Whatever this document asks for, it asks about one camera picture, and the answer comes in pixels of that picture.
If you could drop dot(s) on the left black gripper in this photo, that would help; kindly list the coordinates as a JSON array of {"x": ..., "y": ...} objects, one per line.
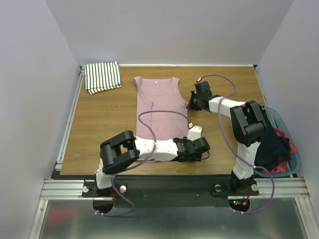
[{"x": 196, "y": 158}]

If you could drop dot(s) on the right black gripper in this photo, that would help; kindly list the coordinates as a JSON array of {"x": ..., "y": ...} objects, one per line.
[{"x": 193, "y": 101}]

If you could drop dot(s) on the pink tank top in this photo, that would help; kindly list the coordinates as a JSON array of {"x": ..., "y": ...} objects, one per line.
[{"x": 161, "y": 96}]

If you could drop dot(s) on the black white striped tank top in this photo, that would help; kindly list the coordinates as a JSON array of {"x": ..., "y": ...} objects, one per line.
[{"x": 101, "y": 77}]

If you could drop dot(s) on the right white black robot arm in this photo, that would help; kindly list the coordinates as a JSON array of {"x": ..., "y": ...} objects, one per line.
[{"x": 248, "y": 125}]

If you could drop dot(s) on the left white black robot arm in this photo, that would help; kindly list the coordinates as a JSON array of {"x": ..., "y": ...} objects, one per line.
[{"x": 118, "y": 153}]

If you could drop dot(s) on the navy patterned garment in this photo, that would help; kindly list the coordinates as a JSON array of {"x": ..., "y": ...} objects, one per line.
[{"x": 264, "y": 155}]

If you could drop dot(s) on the teal laundry basket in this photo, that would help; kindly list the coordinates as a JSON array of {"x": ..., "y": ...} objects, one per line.
[{"x": 295, "y": 164}]

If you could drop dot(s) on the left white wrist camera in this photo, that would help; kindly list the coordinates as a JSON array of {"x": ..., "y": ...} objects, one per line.
[{"x": 194, "y": 131}]

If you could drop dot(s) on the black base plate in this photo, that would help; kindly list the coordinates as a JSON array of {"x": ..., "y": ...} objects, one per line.
[{"x": 185, "y": 191}]

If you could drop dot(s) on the aluminium frame rail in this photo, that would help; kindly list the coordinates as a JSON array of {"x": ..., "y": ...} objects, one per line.
[{"x": 284, "y": 188}]

